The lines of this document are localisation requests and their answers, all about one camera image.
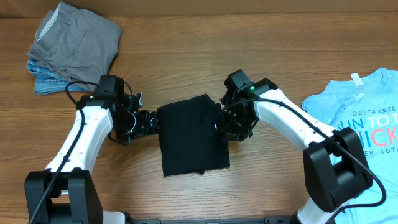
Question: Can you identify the black t-shirt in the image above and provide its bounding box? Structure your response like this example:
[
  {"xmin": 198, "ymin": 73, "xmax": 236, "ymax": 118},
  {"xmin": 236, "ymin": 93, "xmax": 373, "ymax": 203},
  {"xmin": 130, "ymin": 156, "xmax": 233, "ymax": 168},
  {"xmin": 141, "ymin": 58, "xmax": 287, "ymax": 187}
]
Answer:
[{"xmin": 157, "ymin": 94, "xmax": 230, "ymax": 177}]

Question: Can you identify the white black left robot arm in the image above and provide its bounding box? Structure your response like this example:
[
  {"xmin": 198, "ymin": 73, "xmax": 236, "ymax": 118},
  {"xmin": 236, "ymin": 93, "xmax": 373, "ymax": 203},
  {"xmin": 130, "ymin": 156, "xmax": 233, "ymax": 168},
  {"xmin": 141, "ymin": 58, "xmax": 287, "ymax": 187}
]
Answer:
[{"xmin": 24, "ymin": 75, "xmax": 158, "ymax": 224}]

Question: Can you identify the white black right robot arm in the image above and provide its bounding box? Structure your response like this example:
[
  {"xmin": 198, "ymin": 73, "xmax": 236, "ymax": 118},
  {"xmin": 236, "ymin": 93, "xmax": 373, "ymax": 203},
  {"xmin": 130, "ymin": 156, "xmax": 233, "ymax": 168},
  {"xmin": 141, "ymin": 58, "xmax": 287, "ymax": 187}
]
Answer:
[{"xmin": 216, "ymin": 70, "xmax": 387, "ymax": 224}]

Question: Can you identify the folded blue garment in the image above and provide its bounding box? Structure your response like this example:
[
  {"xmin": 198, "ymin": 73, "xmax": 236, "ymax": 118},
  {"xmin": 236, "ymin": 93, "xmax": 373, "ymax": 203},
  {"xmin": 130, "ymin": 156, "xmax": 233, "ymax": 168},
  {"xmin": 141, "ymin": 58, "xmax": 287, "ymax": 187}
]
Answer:
[{"xmin": 26, "ymin": 58, "xmax": 100, "ymax": 95}]

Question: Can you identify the folded grey shirt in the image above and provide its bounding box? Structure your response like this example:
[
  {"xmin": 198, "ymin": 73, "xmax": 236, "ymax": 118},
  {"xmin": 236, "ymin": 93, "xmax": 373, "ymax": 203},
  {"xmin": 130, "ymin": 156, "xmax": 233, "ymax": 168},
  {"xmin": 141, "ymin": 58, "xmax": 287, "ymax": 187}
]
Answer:
[{"xmin": 27, "ymin": 2, "xmax": 122, "ymax": 92}]

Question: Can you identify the light blue printed t-shirt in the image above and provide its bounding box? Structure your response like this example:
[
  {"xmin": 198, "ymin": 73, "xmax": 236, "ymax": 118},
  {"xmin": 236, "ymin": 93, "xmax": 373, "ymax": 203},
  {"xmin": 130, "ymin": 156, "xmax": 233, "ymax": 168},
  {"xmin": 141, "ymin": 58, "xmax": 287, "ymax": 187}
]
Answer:
[{"xmin": 302, "ymin": 68, "xmax": 397, "ymax": 223}]

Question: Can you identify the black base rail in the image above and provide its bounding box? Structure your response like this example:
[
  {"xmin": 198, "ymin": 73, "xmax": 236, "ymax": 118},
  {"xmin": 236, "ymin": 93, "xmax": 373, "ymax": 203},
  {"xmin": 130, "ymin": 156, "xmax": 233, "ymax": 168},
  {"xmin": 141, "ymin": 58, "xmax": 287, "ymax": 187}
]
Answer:
[{"xmin": 126, "ymin": 216, "xmax": 292, "ymax": 224}]

